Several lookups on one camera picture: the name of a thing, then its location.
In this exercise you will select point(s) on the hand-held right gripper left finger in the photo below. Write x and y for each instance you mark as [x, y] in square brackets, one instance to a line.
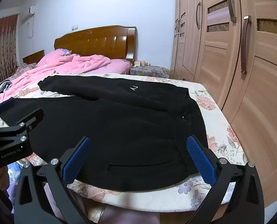
[74, 163]

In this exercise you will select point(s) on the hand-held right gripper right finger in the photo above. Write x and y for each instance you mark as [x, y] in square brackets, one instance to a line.
[200, 158]

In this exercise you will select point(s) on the black pants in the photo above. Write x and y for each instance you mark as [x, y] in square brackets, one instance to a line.
[129, 121]

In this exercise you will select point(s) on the striped grey cloth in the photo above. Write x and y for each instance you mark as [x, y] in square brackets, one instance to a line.
[0, 86]

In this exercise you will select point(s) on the floral cream blanket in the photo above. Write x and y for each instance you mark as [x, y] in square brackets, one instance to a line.
[222, 130]

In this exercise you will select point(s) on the small dark wooden headboard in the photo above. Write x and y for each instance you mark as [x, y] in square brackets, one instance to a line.
[33, 56]

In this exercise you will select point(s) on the brown patterned curtain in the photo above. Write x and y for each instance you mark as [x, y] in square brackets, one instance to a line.
[0, 46]

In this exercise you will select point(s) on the pink quilt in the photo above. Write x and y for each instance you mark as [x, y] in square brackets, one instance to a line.
[77, 63]

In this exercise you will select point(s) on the light wooden wardrobe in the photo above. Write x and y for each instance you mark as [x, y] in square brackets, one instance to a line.
[257, 98]

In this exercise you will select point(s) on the nightstand with floral cover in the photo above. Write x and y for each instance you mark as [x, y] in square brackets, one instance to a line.
[150, 71]

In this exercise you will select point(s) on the white air conditioner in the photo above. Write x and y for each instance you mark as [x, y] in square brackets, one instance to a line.
[28, 14]

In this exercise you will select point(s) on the wooden bed headboard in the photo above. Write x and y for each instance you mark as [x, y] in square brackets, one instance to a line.
[94, 39]

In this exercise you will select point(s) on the white wall socket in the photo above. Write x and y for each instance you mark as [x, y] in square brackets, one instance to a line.
[75, 28]

